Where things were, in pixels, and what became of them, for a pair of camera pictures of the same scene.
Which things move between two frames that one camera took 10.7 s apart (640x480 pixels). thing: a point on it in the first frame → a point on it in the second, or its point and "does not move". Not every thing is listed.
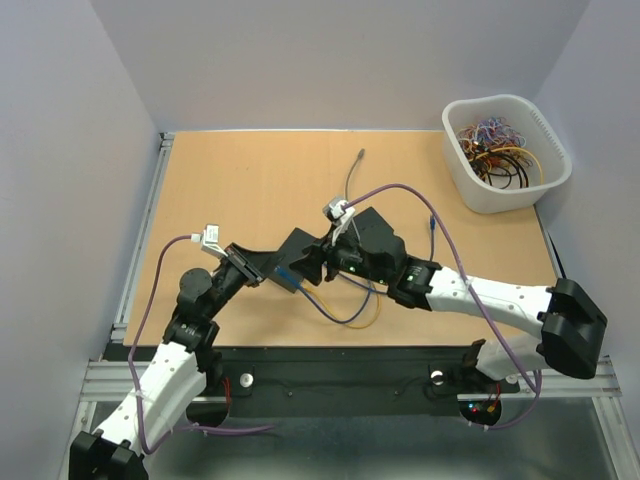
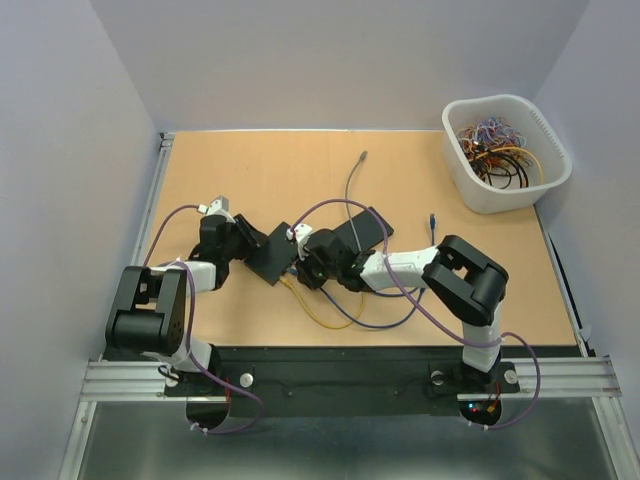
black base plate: (348, 381) does not move
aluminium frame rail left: (150, 202) does not move
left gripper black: (253, 278) → (242, 228)
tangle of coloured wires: (496, 151) does not move
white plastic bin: (504, 153) does not move
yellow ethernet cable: (352, 327) → (285, 281)
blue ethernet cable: (282, 271) → (292, 271)
